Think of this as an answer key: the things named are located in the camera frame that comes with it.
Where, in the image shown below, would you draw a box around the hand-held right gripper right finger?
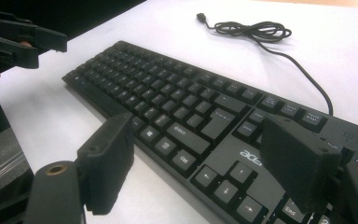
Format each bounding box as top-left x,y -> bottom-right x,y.
258,113 -> 345,214

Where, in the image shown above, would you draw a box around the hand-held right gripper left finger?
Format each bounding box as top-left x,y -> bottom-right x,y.
76,112 -> 135,217

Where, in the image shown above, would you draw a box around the black computer keyboard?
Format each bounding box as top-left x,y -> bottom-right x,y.
61,40 -> 358,224

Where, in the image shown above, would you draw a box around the aluminium floor rail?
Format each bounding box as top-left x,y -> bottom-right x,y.
0,151 -> 29,189

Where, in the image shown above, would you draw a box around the black keyboard cable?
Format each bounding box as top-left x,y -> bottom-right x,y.
196,12 -> 334,117

